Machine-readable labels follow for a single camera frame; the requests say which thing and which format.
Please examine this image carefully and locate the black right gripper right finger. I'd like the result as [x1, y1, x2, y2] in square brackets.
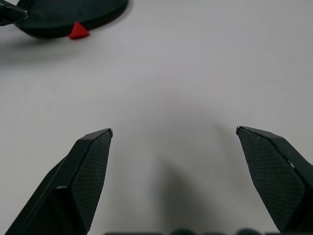
[236, 125, 313, 235]

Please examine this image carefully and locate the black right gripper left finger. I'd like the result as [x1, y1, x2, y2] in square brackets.
[4, 128, 113, 235]

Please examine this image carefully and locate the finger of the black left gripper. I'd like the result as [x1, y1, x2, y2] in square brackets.
[0, 4, 29, 26]

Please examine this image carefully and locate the red zippered pouch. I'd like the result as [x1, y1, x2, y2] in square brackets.
[9, 0, 129, 40]

